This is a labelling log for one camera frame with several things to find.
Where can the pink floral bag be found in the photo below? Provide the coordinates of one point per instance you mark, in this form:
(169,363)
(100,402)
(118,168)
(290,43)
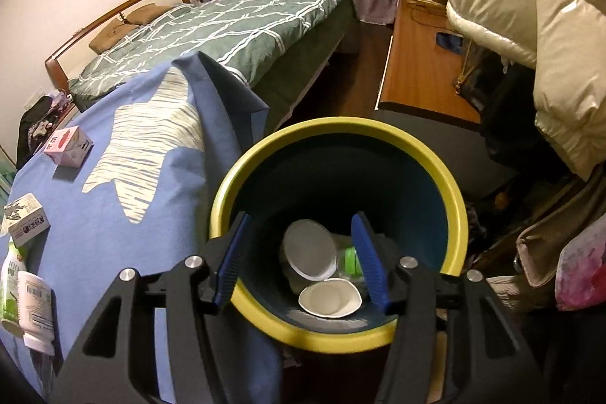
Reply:
(567,249)

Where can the green plaid duvet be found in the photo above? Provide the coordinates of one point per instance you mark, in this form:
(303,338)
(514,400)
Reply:
(246,37)

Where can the wooden bed with headboard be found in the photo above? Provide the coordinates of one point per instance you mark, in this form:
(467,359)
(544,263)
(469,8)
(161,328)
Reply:
(281,88)

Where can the brown pillow left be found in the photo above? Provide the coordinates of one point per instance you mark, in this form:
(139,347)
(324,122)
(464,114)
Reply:
(111,35)

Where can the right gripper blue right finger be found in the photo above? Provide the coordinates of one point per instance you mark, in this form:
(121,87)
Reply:
(370,258)

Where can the pile of dark clothes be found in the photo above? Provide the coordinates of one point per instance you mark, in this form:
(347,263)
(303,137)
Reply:
(46,105)

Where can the paper noodle bowl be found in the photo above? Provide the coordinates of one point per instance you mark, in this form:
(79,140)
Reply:
(310,250)

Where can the blue tablecloth with stars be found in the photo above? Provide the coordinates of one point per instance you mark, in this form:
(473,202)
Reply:
(125,253)

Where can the white tube with barcode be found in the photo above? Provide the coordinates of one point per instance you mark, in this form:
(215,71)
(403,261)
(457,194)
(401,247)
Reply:
(36,314)

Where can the white bedside cabinet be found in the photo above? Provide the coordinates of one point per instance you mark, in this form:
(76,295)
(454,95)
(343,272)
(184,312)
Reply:
(59,122)

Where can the clear green label jar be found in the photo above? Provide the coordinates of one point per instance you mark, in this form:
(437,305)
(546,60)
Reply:
(348,266)

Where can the yellow rimmed trash bin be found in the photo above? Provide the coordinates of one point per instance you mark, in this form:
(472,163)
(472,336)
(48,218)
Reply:
(326,170)

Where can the pink strawberry milk carton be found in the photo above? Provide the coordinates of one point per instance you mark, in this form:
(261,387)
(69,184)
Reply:
(68,146)

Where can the brown pillow right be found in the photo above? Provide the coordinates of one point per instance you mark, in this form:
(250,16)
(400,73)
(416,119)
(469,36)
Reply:
(146,14)

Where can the brown pillow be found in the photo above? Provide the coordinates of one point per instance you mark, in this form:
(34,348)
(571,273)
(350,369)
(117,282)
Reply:
(111,35)
(146,14)

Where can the wooden side desk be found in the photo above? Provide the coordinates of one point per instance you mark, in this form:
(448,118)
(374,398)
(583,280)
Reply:
(418,75)

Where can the small green carton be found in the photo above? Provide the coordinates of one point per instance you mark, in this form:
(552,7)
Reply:
(14,262)

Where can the white paper cup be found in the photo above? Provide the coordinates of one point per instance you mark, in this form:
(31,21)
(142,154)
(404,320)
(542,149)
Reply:
(333,298)

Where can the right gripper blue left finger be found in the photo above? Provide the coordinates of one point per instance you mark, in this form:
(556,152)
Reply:
(236,252)

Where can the cream puffer jacket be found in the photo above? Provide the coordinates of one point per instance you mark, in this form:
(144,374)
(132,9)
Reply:
(563,41)

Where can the green tea carton box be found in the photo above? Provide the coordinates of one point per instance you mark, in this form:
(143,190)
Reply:
(23,219)

